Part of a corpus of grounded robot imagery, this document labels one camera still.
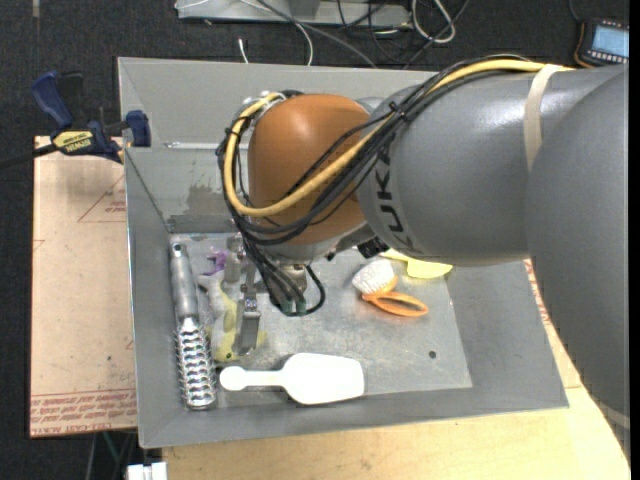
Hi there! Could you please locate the white plastic scoop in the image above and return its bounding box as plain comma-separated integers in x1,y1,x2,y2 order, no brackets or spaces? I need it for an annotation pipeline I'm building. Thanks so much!
218,352,367,406

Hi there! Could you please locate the white and purple toy animal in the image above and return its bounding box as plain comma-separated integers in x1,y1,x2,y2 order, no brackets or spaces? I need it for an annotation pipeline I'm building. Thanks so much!
196,249,232,317

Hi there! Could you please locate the silver metal spiral brush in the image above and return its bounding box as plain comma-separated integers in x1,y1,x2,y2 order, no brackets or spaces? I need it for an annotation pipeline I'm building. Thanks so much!
169,241,219,411

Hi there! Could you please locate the grey metal bin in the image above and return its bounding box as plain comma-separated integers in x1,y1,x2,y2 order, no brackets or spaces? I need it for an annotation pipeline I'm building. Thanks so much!
117,56,571,450

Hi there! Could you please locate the pale yellow toy animal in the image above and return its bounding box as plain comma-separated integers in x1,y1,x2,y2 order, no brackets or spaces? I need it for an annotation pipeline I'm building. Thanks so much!
209,297,267,364

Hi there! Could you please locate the brown cardboard board, red print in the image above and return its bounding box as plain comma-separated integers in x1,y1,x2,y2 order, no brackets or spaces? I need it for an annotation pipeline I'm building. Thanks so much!
29,135,139,439

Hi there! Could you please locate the white brush with orange handle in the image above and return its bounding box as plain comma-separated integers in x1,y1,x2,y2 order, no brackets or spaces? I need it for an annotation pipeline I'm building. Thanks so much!
350,259,430,318

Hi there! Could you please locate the yellow cloth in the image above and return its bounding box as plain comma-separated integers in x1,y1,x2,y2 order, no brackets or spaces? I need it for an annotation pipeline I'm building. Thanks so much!
381,247,454,280

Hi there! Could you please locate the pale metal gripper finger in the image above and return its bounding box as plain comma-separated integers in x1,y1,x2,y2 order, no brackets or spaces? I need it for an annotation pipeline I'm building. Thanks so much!
224,237,243,286
236,294,264,357

